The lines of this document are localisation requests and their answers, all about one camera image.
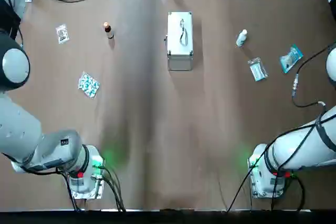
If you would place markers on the silver aluminium medicine case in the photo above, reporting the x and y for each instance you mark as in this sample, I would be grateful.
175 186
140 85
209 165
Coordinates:
180 56

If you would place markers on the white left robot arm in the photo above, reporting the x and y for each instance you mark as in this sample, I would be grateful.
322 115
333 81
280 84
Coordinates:
15 129

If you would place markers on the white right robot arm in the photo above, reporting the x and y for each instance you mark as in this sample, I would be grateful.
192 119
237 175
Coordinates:
288 150

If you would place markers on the bag of blue white capsules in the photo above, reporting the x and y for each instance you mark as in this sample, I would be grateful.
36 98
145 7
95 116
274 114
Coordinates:
88 85

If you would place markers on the brown glass bottle orange cap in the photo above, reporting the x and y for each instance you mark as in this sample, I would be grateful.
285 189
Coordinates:
108 33

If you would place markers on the small white plastic bottle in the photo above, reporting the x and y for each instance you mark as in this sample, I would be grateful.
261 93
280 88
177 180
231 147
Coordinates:
241 39

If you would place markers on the clear zip bag white contents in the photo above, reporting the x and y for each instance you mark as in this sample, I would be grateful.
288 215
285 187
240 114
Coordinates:
258 69

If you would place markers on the clear bag with black label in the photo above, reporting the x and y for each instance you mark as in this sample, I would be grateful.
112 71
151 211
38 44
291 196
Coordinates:
62 34

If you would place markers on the teal blue sealed packet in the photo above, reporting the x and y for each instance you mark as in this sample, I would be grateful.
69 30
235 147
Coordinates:
290 58

